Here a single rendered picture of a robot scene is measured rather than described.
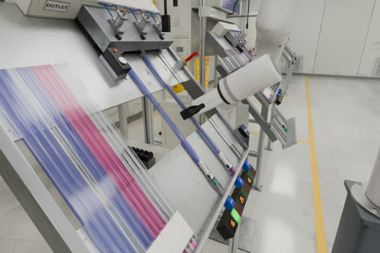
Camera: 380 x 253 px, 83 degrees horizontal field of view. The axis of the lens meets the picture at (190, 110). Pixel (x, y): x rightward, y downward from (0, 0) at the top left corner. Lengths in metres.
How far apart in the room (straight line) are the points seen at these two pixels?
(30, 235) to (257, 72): 0.78
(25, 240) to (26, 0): 0.63
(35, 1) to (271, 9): 0.55
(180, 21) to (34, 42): 1.33
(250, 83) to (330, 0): 7.77
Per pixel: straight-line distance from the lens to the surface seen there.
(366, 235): 0.83
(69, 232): 0.42
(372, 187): 0.83
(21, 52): 0.59
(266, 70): 0.59
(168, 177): 0.56
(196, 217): 0.58
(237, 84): 0.61
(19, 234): 0.86
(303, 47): 8.23
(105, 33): 0.66
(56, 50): 0.63
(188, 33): 1.78
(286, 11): 0.60
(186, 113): 0.72
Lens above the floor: 1.15
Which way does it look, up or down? 18 degrees down
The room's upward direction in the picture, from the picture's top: straight up
